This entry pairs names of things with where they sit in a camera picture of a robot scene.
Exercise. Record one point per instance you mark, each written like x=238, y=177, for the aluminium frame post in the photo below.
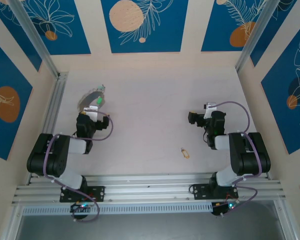
x=286, y=220
x=40, y=42
x=255, y=35
x=12, y=222

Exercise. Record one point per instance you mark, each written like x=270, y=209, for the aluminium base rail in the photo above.
x=150, y=190

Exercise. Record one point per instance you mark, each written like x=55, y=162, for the key with yellow tag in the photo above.
x=185, y=154

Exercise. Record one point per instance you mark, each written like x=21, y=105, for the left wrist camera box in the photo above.
x=91, y=112

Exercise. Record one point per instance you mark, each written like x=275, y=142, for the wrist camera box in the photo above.
x=210, y=108
x=91, y=112

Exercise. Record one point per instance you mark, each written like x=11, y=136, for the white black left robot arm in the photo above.
x=47, y=157

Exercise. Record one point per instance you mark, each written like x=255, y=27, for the controller board with green light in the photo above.
x=81, y=207
x=223, y=208

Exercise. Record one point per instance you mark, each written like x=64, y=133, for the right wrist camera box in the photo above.
x=210, y=108

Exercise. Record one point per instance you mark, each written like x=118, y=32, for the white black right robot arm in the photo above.
x=250, y=155

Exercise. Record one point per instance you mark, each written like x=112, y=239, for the aluminium side rail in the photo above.
x=57, y=100

